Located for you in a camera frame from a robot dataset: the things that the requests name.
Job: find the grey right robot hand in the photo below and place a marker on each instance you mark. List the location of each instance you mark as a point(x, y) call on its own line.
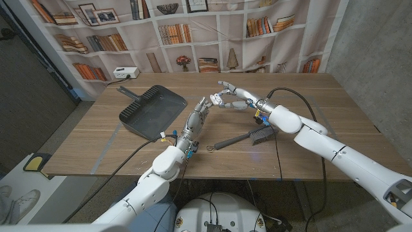
point(249, 98)

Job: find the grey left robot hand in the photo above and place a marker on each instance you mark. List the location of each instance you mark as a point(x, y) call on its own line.
point(193, 124)

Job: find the white AirPods case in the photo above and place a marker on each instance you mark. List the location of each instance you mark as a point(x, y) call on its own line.
point(216, 99)

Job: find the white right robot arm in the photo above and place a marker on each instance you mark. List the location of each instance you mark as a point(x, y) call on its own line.
point(354, 164)

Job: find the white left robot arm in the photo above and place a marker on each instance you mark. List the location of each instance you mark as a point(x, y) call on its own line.
point(151, 190)

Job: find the grey hand brush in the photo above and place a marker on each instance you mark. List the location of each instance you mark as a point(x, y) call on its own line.
point(231, 141)

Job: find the dark grey dustpan tray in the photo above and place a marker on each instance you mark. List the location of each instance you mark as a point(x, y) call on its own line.
point(151, 111)

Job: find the printed bookshelf backdrop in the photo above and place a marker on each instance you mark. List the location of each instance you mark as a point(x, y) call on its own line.
point(225, 42)

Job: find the white power strip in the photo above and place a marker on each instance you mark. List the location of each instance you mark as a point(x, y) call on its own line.
point(126, 72)

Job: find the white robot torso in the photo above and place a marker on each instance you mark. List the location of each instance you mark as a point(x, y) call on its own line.
point(222, 209)

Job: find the black box on torso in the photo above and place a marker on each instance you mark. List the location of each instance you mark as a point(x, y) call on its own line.
point(214, 227)

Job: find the grey table leg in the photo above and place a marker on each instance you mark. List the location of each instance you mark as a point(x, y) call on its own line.
point(302, 199)

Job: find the black power adapter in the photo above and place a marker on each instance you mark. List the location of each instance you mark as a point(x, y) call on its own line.
point(280, 224)

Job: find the yellow foot pedal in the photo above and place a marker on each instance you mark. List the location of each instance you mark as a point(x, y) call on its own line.
point(33, 162)

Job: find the white sneaker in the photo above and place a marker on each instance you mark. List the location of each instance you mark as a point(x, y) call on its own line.
point(27, 200)
point(4, 191)

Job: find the person's leg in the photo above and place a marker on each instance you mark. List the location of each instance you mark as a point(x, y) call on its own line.
point(8, 211)

